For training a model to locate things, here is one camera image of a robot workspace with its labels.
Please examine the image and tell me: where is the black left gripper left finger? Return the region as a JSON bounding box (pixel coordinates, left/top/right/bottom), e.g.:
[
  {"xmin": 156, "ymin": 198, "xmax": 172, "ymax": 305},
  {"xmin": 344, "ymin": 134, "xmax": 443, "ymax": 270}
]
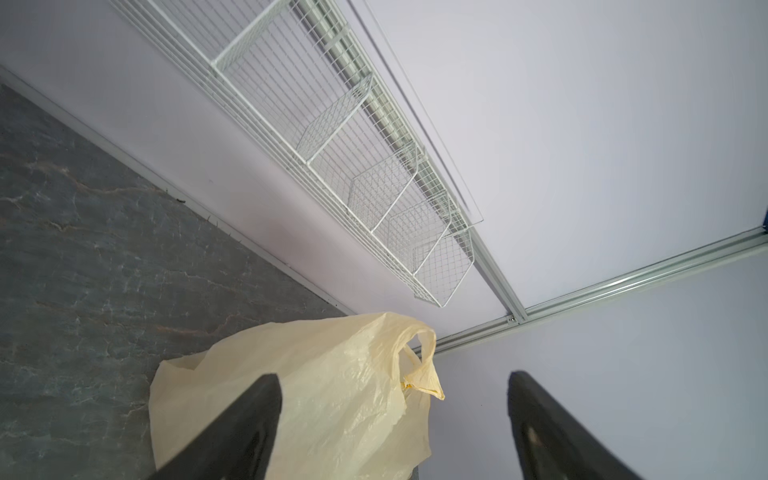
[{"xmin": 151, "ymin": 373, "xmax": 283, "ymax": 480}]

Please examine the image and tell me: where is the long white wire basket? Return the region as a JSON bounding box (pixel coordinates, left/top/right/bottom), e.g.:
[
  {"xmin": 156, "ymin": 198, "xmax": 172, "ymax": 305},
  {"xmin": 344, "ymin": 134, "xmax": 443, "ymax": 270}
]
[{"xmin": 115, "ymin": 1, "xmax": 475, "ymax": 307}]

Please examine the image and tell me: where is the cream plastic bag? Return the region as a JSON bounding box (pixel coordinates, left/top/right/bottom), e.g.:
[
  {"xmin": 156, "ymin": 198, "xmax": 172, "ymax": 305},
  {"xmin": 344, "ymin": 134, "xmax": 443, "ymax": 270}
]
[{"xmin": 148, "ymin": 312, "xmax": 444, "ymax": 479}]

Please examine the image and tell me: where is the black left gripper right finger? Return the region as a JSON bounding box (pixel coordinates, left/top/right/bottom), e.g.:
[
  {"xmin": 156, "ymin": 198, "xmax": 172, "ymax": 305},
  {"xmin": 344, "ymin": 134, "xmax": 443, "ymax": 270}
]
[{"xmin": 507, "ymin": 370, "xmax": 639, "ymax": 480}]

